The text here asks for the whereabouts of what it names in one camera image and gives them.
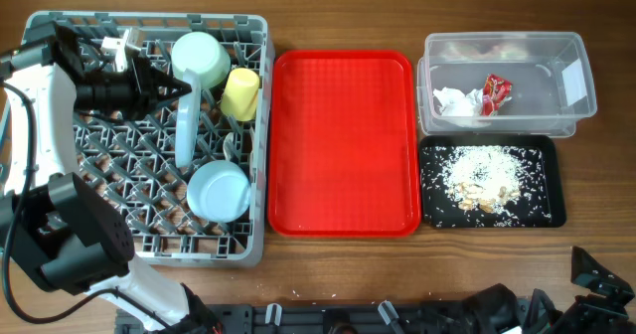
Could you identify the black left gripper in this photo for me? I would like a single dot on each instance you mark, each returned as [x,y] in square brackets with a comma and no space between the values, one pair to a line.
[147,80]

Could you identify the light blue plate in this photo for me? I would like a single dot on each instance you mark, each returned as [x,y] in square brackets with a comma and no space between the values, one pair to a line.
[187,120]

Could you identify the mint green bowl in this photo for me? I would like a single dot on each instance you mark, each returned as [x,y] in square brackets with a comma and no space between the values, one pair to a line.
[204,55]

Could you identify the yellow plastic cup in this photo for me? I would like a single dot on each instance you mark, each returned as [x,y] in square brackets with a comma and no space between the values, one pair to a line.
[240,98]

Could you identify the light blue rice bowl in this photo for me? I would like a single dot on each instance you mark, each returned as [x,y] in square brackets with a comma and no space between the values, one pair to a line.
[219,192]

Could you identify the white tissue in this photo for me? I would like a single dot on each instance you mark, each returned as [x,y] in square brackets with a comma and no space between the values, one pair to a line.
[454,102]

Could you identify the rice and food scraps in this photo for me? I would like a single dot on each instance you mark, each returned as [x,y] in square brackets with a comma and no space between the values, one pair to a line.
[486,186]

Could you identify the red snack wrapper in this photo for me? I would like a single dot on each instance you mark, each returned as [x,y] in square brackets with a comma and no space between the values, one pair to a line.
[494,93]

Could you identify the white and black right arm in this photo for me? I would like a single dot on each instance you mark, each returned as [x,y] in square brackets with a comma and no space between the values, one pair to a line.
[601,311]

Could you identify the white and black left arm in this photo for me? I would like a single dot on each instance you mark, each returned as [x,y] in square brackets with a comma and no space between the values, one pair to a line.
[54,226]

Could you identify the grey plastic dishwasher rack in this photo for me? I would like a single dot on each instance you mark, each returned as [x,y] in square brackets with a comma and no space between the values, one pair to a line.
[132,164]

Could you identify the clear plastic waste bin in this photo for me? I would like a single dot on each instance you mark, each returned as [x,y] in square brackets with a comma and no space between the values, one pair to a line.
[531,61]

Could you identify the red plastic serving tray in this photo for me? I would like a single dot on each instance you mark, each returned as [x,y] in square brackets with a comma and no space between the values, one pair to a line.
[343,145]

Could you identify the black plastic tray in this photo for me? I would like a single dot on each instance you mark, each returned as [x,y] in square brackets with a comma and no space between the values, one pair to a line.
[541,142]

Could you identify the white label sticker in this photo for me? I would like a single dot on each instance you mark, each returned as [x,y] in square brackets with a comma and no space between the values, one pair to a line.
[574,83]

